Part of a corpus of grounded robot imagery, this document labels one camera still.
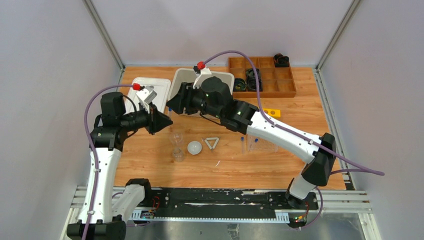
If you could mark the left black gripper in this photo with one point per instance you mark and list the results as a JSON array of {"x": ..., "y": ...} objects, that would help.
[{"x": 151, "y": 118}]

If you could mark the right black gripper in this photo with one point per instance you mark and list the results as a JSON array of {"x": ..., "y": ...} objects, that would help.
[{"x": 183, "y": 100}]

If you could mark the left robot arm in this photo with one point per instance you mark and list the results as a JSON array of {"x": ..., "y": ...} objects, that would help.
[{"x": 99, "y": 217}]

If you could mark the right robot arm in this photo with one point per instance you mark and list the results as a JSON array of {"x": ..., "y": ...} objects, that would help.
[{"x": 312, "y": 149}]

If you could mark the white plastic lid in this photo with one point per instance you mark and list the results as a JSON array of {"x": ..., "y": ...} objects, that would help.
[{"x": 160, "y": 85}]

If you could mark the small glass flask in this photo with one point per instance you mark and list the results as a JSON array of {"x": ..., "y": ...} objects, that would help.
[{"x": 178, "y": 154}]

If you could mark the beige plastic bin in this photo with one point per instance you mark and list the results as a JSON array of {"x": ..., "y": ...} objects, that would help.
[{"x": 189, "y": 75}]

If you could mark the white clay triangle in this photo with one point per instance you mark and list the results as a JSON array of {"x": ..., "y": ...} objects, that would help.
[{"x": 211, "y": 142}]

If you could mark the white evaporating dish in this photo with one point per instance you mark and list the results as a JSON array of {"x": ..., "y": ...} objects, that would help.
[{"x": 194, "y": 147}]

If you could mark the yellow test tube rack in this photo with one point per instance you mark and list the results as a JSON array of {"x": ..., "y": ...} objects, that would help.
[{"x": 275, "y": 113}]

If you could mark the wooden compartment tray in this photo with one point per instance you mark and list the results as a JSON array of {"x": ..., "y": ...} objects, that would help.
[{"x": 276, "y": 82}]

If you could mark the clear plastic tube rack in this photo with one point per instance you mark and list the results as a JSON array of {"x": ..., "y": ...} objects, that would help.
[{"x": 263, "y": 145}]

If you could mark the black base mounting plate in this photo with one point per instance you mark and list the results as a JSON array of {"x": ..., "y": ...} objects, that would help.
[{"x": 224, "y": 203}]

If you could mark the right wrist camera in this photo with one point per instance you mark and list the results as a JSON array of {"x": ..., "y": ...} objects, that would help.
[{"x": 201, "y": 76}]

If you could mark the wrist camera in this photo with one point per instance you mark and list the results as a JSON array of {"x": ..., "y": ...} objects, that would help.
[
  {"x": 146, "y": 96},
  {"x": 201, "y": 76}
]

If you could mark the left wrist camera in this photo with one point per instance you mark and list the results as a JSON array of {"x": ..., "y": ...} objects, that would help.
[{"x": 146, "y": 96}]

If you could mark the black strap coil corner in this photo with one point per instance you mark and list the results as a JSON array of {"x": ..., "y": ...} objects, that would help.
[{"x": 281, "y": 61}]

